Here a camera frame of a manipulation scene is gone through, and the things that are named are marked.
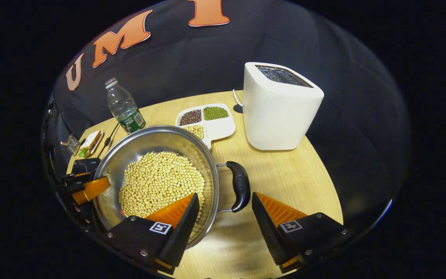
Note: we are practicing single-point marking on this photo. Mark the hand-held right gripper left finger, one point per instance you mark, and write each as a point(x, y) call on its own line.
point(182, 236)

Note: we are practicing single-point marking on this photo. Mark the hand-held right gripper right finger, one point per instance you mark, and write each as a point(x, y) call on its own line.
point(269, 236)

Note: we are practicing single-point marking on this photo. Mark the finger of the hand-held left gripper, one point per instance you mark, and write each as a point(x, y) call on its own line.
point(76, 179)
point(91, 188)

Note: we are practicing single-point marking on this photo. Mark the small white plate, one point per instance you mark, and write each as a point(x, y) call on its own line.
point(101, 140)

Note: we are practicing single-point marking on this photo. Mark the clear plastic water bottle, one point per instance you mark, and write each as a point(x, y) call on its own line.
point(124, 108)

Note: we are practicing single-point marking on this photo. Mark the small pile of soybeans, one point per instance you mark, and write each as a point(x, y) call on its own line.
point(196, 131)

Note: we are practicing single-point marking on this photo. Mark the white divided dish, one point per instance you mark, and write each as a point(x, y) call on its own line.
point(219, 128)

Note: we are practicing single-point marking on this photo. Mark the pile of red beans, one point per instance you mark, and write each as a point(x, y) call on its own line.
point(190, 117)

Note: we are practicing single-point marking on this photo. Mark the white toaster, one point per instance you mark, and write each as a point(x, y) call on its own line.
point(277, 116)

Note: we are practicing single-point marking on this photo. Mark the pile of green mung beans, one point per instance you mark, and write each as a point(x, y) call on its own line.
point(215, 113)

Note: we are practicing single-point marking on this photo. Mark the black backdrop cloth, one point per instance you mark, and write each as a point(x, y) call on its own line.
point(207, 58)

